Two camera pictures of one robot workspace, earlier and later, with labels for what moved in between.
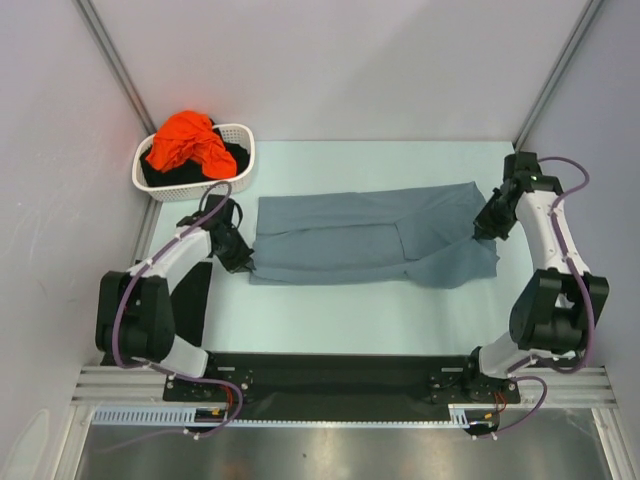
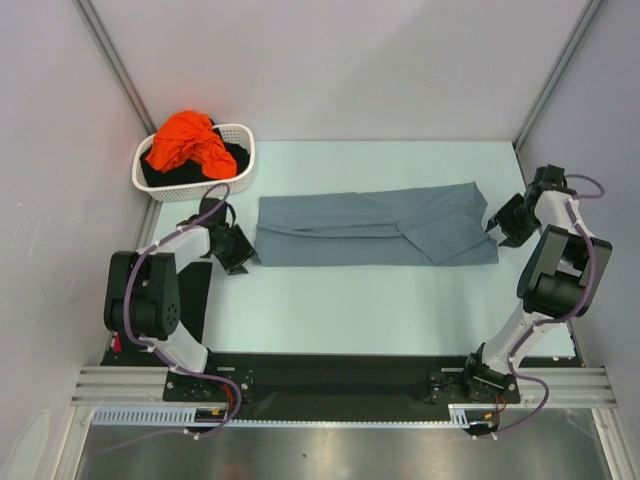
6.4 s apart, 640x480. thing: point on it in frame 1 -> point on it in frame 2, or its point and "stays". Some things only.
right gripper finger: x=479 y=229 -> x=509 y=207
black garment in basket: x=187 y=171 stays
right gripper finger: x=491 y=234 -> x=512 y=243
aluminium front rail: x=561 y=387 stays
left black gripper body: x=232 y=251 stays
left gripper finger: x=239 y=266 stays
